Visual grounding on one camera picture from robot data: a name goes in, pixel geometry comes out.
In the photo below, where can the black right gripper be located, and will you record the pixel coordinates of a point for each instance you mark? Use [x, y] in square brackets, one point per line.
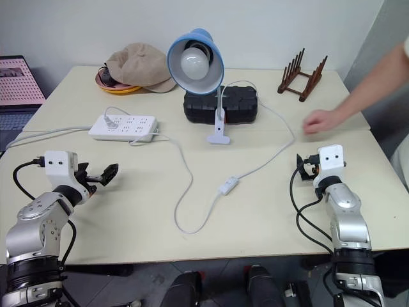
[312, 166]

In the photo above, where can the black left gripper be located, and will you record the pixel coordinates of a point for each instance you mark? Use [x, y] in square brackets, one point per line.
[87, 181]

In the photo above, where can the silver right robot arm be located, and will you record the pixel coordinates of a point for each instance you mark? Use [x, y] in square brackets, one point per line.
[348, 230]

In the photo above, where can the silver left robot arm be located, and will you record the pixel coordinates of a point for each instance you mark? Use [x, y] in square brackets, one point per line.
[32, 230]

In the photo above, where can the person's bare forearm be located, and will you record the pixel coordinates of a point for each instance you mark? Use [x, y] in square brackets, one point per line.
[374, 86]

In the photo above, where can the blue clamp desk lamp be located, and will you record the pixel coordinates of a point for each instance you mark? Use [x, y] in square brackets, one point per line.
[204, 86]

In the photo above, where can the person's bare hand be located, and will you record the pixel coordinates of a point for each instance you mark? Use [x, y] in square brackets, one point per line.
[321, 121]

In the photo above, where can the white power strip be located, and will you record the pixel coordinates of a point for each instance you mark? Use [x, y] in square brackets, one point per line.
[128, 128]

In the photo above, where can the yellow plate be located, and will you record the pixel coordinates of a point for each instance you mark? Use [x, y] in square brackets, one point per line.
[121, 91]

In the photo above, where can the brown wooden dish rack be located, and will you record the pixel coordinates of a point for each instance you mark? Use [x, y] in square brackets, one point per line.
[287, 86]

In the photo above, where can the black plastic tool case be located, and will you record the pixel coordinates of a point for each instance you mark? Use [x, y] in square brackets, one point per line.
[239, 105]

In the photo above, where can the small dark object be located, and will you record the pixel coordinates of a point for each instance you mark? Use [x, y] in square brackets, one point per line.
[106, 76]

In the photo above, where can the beige baseball cap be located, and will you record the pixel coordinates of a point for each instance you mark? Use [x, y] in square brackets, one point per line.
[140, 64]

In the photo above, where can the laptop with pink screen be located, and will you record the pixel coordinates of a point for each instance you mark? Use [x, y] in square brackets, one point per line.
[16, 83]

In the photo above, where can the dark rounded shape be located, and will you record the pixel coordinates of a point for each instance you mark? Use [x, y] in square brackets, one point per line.
[183, 291]
[263, 288]

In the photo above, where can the white light bulb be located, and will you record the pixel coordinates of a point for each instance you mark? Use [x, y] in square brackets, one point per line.
[195, 64]

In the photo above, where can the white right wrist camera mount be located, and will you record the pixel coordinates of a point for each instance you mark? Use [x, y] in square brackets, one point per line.
[330, 160]

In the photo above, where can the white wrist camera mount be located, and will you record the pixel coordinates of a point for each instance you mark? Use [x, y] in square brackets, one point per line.
[330, 160]
[57, 169]

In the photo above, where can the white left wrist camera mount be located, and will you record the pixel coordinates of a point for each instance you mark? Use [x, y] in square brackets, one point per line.
[57, 169]

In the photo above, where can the black table frame bar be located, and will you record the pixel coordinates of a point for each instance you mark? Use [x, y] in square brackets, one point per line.
[102, 270]

